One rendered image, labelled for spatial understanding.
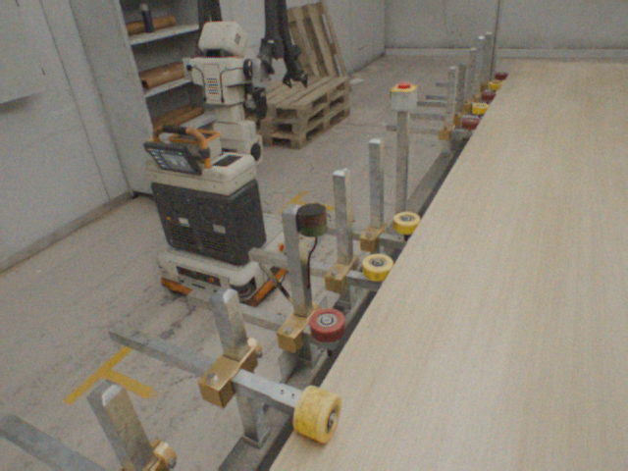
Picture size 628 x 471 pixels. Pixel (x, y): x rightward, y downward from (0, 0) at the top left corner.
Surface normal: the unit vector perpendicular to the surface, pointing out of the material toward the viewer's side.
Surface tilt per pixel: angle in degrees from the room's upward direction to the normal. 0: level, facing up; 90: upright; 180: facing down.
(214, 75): 82
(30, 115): 90
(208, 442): 0
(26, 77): 90
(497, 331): 0
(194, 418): 0
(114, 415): 90
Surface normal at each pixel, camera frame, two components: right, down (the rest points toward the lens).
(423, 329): -0.08, -0.85
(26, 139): 0.88, 0.18
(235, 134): -0.48, 0.37
